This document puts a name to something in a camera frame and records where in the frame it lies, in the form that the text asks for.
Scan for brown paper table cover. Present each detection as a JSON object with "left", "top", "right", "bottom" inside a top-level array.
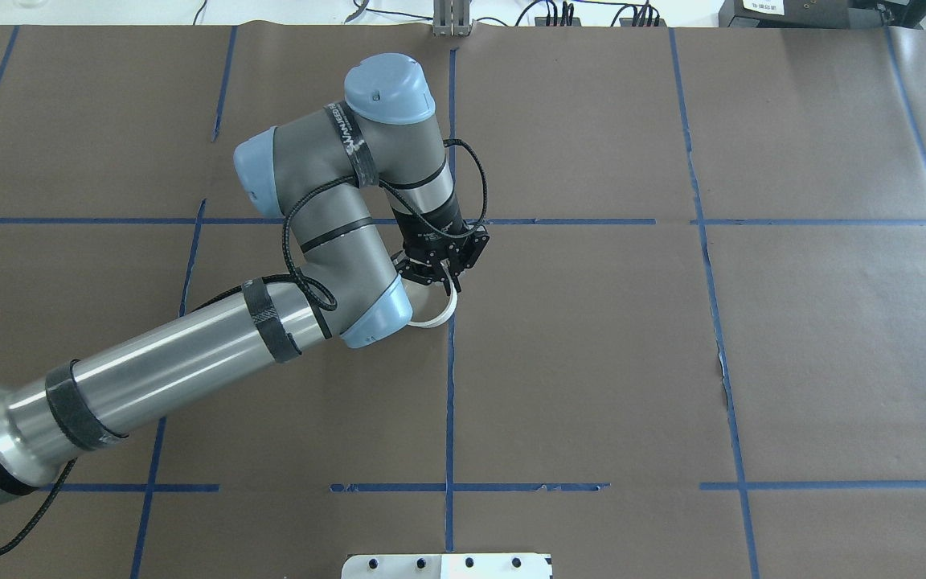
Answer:
[{"left": 0, "top": 22, "right": 926, "bottom": 578}]

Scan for white mounting plate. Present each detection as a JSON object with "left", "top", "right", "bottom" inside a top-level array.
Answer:
[{"left": 341, "top": 552, "right": 554, "bottom": 578}]

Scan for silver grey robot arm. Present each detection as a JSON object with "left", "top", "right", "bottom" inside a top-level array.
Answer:
[{"left": 0, "top": 54, "right": 490, "bottom": 505}]

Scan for white smiley mug black handle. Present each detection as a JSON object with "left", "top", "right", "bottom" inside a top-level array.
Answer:
[{"left": 404, "top": 275, "right": 459, "bottom": 329}]

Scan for aluminium frame post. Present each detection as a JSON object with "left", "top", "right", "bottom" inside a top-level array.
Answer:
[{"left": 432, "top": 0, "right": 473, "bottom": 37}]

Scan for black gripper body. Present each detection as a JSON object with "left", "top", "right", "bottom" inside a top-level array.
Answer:
[{"left": 392, "top": 226, "right": 491, "bottom": 285}]

